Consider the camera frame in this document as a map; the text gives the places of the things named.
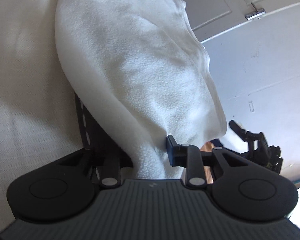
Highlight white fleece zip jacket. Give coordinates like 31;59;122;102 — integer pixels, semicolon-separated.
55;0;226;179

